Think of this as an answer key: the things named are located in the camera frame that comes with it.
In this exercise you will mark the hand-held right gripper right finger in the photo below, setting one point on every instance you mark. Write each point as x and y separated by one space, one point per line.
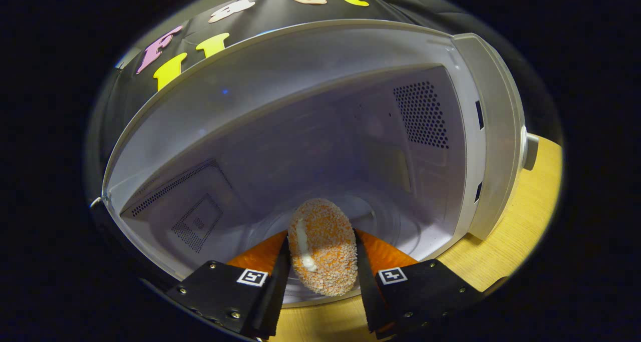
365 292

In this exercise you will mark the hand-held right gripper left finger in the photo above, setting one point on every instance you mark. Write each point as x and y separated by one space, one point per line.
278 292

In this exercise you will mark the orange breaded cutlet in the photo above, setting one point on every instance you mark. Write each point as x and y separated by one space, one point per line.
328 247

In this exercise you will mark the white microwave oven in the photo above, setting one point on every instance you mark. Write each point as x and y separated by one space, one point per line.
325 106

